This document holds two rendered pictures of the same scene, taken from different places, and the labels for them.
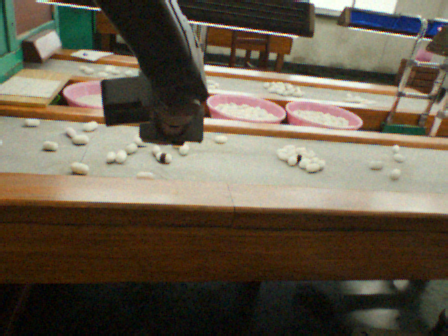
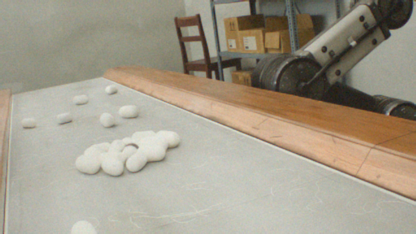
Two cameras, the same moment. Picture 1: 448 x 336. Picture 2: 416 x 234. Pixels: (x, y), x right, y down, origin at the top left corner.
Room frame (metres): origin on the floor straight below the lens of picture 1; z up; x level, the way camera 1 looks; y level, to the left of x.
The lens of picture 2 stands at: (0.86, 0.34, 0.90)
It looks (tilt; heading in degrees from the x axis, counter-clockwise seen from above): 13 degrees down; 261
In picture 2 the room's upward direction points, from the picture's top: 8 degrees counter-clockwise
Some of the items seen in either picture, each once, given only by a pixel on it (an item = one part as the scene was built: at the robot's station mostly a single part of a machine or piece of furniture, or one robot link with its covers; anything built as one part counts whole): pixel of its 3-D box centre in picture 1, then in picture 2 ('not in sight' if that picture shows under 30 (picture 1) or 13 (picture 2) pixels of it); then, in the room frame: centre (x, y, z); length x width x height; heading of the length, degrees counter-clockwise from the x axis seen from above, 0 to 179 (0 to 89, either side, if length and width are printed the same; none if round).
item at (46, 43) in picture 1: (44, 44); not in sight; (1.36, 0.73, 0.83); 0.30 x 0.06 x 0.07; 13
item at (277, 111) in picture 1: (244, 119); not in sight; (1.19, -0.04, 0.72); 0.27 x 0.27 x 0.10
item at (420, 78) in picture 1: (418, 70); not in sight; (6.18, -2.84, 0.32); 0.42 x 0.42 x 0.64; 16
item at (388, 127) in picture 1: (409, 75); not in sight; (1.55, -0.68, 0.90); 0.20 x 0.19 x 0.45; 103
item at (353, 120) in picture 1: (320, 125); not in sight; (1.25, -0.31, 0.72); 0.27 x 0.27 x 0.10
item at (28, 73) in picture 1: (33, 85); not in sight; (1.04, 0.60, 0.77); 0.33 x 0.15 x 0.01; 13
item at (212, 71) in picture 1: (252, 92); not in sight; (1.76, -0.08, 0.67); 1.81 x 0.12 x 0.19; 103
